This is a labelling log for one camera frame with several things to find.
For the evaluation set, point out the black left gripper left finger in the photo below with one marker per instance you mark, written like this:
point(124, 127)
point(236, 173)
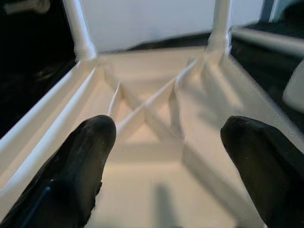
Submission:
point(66, 180)

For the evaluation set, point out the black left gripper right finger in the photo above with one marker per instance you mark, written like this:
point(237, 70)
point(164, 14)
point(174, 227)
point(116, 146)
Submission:
point(268, 171)

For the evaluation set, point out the white plastic table top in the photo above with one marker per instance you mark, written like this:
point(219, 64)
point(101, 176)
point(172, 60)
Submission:
point(152, 166)

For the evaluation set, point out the black plastic table sheet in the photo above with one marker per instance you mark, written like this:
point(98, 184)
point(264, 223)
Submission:
point(261, 71)

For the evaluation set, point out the black door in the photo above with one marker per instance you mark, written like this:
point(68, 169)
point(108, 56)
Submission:
point(28, 47)

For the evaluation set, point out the black wall trim strip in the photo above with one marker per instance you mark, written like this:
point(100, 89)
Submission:
point(267, 10)

